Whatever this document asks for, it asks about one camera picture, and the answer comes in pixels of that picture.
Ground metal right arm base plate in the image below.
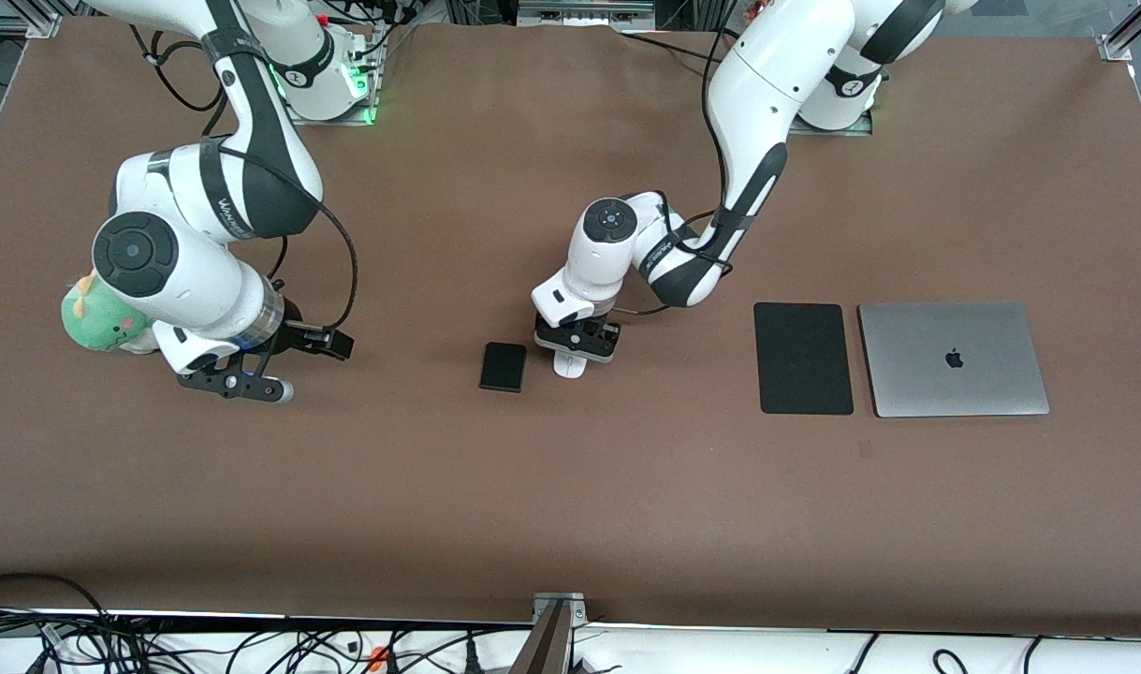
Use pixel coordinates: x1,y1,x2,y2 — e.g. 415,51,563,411
289,92,377,126

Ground black base power cable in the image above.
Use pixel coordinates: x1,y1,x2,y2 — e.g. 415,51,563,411
615,28,723,55

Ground green dinosaur plush toy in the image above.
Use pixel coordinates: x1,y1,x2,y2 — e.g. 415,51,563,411
61,270,161,355

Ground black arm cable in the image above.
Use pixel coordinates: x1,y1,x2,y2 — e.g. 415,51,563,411
126,22,361,332
617,23,741,315

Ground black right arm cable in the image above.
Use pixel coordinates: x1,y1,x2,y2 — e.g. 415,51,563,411
126,22,361,332

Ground black phone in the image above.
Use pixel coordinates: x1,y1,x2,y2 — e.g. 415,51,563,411
479,342,528,394

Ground aluminium frame profile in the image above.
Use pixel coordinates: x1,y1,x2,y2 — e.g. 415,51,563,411
0,0,67,38
1098,0,1141,63

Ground black mouse pad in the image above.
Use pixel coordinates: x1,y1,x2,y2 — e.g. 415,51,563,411
753,301,856,416

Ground grey closed laptop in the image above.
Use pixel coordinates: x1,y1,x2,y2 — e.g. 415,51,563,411
857,300,1051,418

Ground aluminium camera post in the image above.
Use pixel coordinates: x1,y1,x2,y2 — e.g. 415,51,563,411
509,592,590,674

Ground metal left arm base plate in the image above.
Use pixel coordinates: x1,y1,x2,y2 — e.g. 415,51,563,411
791,110,876,138

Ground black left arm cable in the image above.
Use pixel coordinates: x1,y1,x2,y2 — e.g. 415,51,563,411
617,23,741,315

